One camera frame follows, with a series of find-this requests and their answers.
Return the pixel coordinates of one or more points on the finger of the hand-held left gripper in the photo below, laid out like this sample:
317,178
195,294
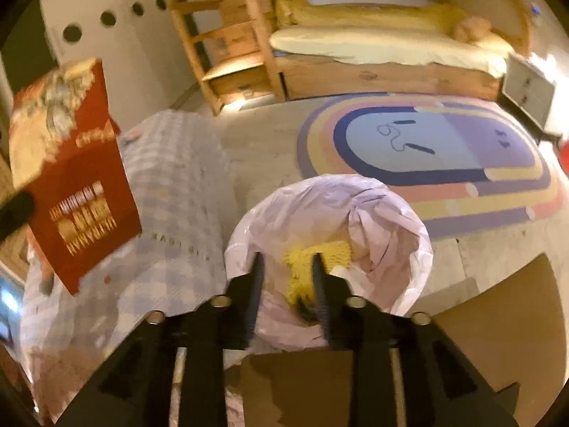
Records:
15,213

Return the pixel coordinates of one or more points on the grey nightstand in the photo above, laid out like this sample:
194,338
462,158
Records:
527,89

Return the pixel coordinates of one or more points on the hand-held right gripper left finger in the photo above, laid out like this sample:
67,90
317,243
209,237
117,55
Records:
255,296

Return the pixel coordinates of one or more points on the red container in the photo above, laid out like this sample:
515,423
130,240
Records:
564,155

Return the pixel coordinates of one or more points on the red printed cardboard box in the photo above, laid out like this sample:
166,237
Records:
84,187

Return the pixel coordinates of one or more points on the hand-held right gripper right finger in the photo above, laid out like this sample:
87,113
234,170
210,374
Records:
322,302

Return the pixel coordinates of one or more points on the oval pastel striped rug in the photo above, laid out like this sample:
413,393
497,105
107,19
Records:
444,155

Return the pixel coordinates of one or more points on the cream mattress sheet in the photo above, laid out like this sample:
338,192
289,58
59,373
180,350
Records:
378,46

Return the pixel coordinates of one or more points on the brown cardboard sheet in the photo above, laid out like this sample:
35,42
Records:
502,324

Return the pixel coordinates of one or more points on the bin with pink bag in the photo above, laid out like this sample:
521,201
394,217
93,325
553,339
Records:
382,231

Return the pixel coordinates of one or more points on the wooden bunk bed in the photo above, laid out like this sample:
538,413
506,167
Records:
378,82

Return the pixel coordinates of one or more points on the wooden stair drawers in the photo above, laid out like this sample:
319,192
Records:
231,40

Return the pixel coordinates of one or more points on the yellow blanket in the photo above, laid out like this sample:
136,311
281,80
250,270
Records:
355,15

